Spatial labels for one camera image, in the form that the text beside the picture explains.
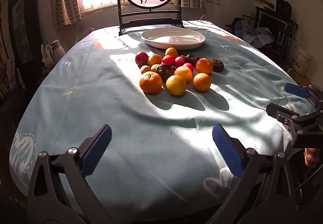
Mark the yellow orange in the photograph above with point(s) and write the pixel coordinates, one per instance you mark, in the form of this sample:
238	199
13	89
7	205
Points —
176	85
183	73

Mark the white bucket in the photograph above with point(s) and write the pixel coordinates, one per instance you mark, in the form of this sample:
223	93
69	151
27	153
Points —
301	61

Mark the small orange mandarin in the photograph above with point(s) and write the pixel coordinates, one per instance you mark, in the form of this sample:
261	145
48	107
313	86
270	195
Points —
171	52
154	60

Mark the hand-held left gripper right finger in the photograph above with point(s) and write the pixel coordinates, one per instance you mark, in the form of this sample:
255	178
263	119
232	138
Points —
228	150

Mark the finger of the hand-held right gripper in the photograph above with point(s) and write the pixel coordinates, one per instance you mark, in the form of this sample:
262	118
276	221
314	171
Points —
296	90
277	111

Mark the small green kiwi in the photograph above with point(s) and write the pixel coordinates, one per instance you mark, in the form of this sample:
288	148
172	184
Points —
145	69

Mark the dark wrinkled passion fruit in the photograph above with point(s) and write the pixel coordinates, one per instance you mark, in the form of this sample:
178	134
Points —
164	72
217	65
192	59

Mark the dark framed wall picture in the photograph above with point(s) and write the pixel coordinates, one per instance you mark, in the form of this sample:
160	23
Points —
21	29

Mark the white jug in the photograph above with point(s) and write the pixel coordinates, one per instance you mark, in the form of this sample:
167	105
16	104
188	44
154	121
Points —
54	49

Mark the bumpy orange mandarin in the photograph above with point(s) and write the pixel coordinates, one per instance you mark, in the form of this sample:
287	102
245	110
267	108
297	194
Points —
151	82

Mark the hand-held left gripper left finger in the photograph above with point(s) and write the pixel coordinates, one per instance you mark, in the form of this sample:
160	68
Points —
97	150

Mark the pile of grey clothes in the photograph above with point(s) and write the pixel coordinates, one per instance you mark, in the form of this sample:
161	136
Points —
254	33

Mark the black speaker box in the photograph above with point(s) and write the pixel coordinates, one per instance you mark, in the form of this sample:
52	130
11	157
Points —
284	6

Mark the dark red plum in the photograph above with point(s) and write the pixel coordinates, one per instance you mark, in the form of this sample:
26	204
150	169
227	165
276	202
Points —
141	59

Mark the light blue printed tablecloth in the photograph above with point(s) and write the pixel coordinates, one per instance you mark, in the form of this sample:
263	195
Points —
126	125

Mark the black monitor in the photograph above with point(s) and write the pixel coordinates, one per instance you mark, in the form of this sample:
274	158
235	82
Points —
271	24

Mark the person's right hand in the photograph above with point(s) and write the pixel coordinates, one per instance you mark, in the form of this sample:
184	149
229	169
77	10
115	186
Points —
311	157

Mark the white oval plate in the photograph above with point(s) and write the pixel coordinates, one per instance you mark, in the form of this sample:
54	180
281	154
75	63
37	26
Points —
174	37

